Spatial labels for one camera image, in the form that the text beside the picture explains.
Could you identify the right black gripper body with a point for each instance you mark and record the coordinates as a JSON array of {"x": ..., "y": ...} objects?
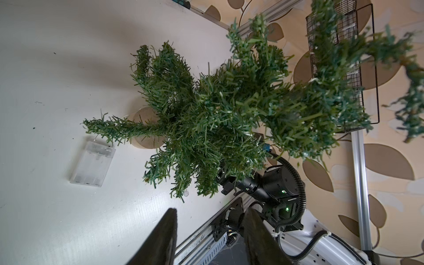
[{"x": 251, "y": 185}]

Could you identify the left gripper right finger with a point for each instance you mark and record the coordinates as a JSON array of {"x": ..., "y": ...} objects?
[{"x": 261, "y": 247}]

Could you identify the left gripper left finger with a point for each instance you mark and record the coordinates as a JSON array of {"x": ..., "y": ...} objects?
[{"x": 160, "y": 246}]

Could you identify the small green christmas tree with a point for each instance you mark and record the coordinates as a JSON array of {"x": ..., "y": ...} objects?
[{"x": 208, "y": 123}]

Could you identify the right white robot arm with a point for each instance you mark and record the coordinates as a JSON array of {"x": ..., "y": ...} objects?
[{"x": 278, "y": 227}]

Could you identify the clear battery box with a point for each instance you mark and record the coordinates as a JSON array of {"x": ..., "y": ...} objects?
[{"x": 93, "y": 165}]

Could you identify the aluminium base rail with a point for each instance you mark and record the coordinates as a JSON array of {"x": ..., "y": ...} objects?
[{"x": 201, "y": 247}]

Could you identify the right black wire basket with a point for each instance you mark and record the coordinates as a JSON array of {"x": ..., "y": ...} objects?
[{"x": 357, "y": 66}]

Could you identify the small green object at wall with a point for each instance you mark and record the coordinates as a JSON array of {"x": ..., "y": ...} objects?
[{"x": 184, "y": 3}]

